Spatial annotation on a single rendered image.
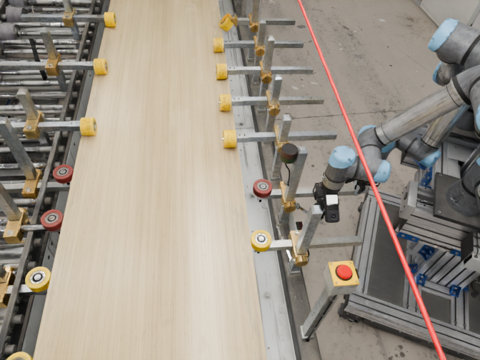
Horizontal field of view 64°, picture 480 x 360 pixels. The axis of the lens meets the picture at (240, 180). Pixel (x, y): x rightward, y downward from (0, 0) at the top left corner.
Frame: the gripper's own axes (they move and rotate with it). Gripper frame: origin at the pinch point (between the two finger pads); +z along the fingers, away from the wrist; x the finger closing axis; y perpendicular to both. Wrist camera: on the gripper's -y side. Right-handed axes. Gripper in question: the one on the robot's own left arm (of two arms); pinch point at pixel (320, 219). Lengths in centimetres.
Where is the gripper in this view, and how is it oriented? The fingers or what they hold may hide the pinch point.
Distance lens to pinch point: 151.6
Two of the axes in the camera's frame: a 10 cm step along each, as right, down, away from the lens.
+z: -0.7, 6.2, 7.8
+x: -9.9, 0.4, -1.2
